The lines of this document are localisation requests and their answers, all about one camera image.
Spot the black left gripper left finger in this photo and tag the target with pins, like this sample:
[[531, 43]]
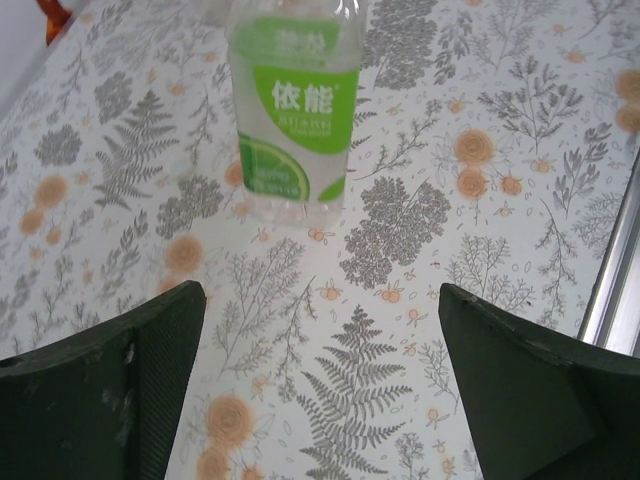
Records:
[[75, 410]]

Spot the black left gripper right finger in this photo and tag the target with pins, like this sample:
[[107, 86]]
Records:
[[550, 415]]

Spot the green label soda water bottle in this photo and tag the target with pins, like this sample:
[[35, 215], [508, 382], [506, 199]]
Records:
[[295, 125]]

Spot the floral patterned table mat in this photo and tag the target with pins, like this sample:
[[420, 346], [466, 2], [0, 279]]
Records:
[[400, 250]]

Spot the aluminium side rail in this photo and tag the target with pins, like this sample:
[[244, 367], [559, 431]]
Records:
[[615, 260]]

